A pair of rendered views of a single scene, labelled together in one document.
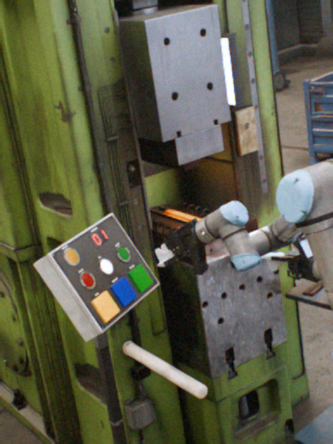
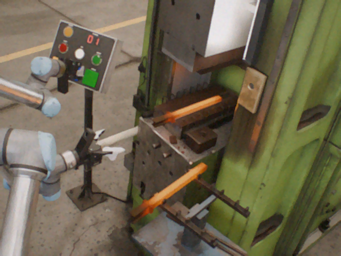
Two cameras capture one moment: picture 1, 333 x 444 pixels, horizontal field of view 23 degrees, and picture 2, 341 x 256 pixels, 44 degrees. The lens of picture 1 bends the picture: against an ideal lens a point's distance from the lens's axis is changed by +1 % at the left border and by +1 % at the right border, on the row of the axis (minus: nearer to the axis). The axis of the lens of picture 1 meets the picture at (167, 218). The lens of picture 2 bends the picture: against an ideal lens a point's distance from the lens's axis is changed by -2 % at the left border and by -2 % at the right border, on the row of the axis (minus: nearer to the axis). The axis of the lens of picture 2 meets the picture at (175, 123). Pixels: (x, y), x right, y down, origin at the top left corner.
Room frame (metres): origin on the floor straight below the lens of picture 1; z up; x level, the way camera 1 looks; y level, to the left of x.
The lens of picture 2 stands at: (2.38, -1.72, 2.13)
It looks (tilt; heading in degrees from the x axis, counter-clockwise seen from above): 36 degrees down; 76
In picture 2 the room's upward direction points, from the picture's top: 10 degrees clockwise
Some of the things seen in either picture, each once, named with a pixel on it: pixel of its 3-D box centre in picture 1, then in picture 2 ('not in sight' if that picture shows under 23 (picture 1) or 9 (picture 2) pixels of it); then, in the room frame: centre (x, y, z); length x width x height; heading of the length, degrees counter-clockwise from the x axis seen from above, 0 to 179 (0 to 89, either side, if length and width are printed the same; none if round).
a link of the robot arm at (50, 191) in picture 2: not in sight; (47, 185); (2.20, -0.49, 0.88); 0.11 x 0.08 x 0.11; 170
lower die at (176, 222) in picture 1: (179, 229); (200, 108); (2.89, -0.04, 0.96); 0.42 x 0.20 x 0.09; 32
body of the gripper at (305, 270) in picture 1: (305, 264); (86, 154); (2.35, -0.41, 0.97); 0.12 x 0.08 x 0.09; 32
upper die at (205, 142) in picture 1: (165, 138); (213, 42); (2.89, -0.04, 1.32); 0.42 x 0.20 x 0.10; 32
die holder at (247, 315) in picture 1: (198, 286); (199, 154); (2.93, -0.08, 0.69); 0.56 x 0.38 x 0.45; 32
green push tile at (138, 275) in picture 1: (140, 278); (90, 78); (2.36, 0.12, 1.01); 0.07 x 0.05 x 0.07; 147
